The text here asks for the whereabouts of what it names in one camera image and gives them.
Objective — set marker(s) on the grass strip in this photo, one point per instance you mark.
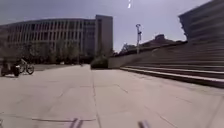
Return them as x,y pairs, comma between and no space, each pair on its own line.
50,66

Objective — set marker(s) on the dark building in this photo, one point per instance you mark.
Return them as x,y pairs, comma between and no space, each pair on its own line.
206,23

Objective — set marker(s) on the pale concrete slab pavement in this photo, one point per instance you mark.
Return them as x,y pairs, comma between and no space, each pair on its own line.
66,93

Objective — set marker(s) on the dark motor scooter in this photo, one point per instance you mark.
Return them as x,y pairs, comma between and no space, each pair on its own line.
10,70

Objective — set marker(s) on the distant building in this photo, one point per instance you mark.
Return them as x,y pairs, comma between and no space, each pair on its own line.
160,40

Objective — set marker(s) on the wide stone steps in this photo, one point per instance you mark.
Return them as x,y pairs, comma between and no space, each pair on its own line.
186,63

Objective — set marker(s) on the robot's own part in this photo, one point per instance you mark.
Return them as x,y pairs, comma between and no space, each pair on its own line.
144,124
75,123

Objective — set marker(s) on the lamp pole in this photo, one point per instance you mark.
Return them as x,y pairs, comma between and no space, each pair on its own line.
138,40

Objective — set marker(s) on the row of trees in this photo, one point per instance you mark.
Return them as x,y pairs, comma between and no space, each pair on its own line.
40,53

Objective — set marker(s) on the large curved grey building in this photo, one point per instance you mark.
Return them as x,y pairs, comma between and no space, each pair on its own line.
50,33

